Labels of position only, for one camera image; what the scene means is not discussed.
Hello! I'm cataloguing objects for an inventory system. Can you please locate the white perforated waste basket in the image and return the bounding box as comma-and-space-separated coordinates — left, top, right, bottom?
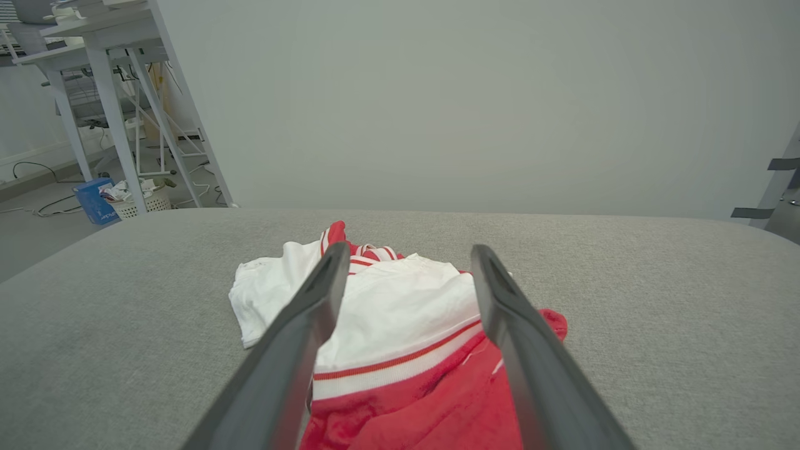
100, 178, 173, 220

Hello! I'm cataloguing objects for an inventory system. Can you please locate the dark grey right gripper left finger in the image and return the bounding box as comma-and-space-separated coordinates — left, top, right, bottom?
181, 242, 351, 450

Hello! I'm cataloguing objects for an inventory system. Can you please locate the grey stand with black tape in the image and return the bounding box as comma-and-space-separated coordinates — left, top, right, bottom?
730, 122, 800, 244

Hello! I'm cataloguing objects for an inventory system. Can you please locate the white folding rack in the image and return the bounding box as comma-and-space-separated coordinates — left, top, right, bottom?
133, 62, 208, 177

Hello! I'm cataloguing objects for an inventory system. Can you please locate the blue cardboard box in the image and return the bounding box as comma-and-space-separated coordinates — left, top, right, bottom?
74, 178, 121, 226

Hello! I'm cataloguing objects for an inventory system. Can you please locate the red white basketball jersey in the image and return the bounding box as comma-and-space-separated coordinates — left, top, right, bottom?
228, 220, 568, 450

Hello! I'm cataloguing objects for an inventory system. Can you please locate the small white table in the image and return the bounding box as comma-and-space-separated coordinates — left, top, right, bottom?
11, 42, 94, 183

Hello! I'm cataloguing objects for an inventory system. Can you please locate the white floor cable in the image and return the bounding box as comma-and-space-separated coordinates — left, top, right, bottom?
174, 161, 216, 207

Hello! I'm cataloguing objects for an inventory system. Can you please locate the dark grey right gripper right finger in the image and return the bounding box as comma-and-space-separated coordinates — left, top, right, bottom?
471, 244, 636, 450

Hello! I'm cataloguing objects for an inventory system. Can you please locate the black floor cable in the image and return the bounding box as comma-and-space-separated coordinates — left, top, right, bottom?
11, 161, 85, 218

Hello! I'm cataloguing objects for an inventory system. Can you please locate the large white table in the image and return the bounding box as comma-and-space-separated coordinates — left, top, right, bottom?
39, 0, 204, 214

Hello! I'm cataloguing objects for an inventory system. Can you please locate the grey partition support post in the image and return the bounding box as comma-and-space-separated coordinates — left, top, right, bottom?
147, 0, 237, 208

